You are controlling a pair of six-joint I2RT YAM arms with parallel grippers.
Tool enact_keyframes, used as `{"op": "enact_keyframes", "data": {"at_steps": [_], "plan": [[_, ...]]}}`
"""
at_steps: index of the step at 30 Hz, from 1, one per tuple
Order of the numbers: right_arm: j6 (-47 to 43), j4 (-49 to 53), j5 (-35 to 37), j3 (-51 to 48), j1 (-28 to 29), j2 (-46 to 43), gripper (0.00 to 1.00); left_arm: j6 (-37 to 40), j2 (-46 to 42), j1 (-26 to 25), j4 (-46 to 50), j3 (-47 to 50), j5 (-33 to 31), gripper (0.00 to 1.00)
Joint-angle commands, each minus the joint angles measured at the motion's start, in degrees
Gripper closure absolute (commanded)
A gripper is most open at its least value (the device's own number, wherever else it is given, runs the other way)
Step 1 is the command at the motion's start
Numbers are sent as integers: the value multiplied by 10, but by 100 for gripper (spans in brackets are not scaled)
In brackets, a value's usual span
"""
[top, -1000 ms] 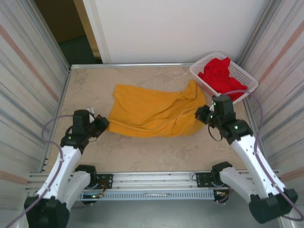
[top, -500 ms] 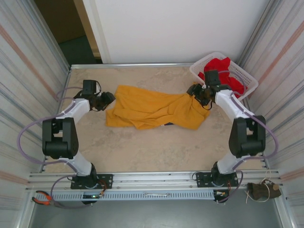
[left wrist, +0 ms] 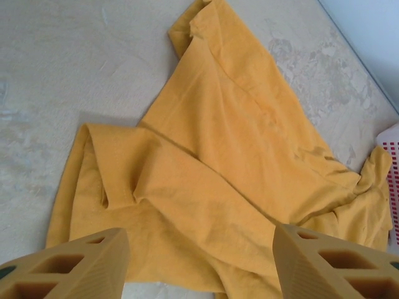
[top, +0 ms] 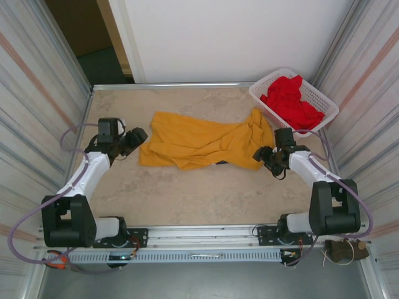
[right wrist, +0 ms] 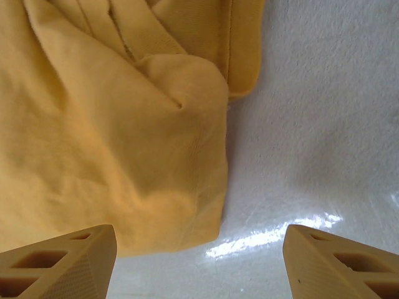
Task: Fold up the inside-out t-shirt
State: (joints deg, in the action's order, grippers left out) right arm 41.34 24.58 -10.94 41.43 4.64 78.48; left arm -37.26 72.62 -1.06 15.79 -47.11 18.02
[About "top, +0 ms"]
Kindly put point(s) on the yellow t-shirt with blue print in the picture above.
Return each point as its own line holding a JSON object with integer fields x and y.
{"x": 193, "y": 140}

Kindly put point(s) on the white plastic mesh basket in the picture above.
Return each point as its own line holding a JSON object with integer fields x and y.
{"x": 315, "y": 93}

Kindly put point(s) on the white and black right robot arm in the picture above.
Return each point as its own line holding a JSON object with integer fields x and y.
{"x": 333, "y": 215}

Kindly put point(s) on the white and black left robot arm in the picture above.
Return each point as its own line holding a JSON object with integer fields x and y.
{"x": 84, "y": 177}

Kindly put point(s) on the red t-shirt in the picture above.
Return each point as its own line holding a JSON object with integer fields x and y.
{"x": 290, "y": 102}

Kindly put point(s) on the aluminium table edge bar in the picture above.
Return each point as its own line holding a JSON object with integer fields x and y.
{"x": 187, "y": 84}

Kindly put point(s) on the small controller board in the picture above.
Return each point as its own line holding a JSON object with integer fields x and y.
{"x": 123, "y": 257}
{"x": 290, "y": 253}

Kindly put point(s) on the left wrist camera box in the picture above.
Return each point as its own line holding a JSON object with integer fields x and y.
{"x": 122, "y": 123}

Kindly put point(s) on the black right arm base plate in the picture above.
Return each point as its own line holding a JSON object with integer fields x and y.
{"x": 268, "y": 235}

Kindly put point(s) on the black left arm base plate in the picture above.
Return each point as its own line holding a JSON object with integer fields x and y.
{"x": 140, "y": 236}

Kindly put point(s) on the beige wooden door frame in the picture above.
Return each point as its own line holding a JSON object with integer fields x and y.
{"x": 115, "y": 37}

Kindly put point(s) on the aluminium mounting rail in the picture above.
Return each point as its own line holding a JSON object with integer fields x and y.
{"x": 202, "y": 236}

